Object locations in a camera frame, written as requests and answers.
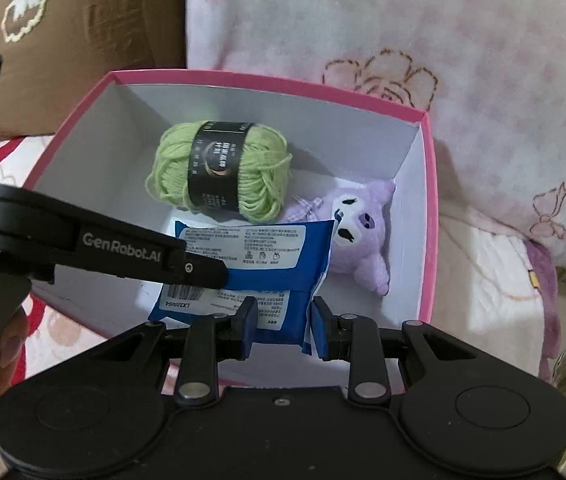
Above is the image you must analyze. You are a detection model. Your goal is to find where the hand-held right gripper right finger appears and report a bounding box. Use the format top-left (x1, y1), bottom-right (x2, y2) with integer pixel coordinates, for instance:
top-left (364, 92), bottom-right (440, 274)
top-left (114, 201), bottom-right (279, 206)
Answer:
top-left (310, 296), bottom-right (479, 407)

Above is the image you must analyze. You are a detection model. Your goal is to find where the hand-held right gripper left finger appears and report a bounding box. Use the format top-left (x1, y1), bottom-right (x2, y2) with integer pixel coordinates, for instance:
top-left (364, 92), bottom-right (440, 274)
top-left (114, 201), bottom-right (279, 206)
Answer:
top-left (83, 296), bottom-right (260, 407)

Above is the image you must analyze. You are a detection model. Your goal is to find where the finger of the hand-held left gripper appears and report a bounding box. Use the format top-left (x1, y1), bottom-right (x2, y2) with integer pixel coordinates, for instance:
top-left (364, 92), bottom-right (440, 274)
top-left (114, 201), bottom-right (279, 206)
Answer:
top-left (163, 244), bottom-right (230, 290)

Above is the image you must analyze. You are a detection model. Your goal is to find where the blue labelled packet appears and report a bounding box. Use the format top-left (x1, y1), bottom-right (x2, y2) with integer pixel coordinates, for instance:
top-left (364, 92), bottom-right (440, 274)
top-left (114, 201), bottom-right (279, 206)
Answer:
top-left (148, 219), bottom-right (337, 357)

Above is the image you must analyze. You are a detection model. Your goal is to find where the green yarn ball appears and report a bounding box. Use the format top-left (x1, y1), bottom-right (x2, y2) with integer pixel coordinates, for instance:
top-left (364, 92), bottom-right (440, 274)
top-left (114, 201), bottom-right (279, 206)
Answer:
top-left (144, 120), bottom-right (294, 225)

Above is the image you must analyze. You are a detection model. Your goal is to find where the pink cardboard box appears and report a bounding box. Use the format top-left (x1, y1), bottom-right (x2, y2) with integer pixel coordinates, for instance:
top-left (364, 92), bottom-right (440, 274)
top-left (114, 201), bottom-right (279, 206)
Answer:
top-left (28, 70), bottom-right (438, 391)

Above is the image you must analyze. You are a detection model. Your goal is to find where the purple plush toy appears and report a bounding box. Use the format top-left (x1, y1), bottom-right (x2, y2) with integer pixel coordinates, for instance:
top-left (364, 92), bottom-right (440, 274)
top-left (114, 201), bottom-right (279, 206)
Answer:
top-left (283, 180), bottom-right (397, 297)

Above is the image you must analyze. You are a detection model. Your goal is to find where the brown embroidered pillow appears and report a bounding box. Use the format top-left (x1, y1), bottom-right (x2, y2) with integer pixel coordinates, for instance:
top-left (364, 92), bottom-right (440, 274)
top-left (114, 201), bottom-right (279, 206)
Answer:
top-left (0, 0), bottom-right (186, 141)

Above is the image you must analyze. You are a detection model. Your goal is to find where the purple fleece cloth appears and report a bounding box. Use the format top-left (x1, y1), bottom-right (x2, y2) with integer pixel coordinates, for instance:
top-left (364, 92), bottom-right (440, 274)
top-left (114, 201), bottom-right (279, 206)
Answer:
top-left (523, 240), bottom-right (566, 366)

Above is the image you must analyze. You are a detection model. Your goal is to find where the pink floral quilt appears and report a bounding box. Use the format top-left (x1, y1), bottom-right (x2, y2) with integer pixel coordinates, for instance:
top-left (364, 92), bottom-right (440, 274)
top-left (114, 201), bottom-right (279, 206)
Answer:
top-left (185, 0), bottom-right (566, 273)

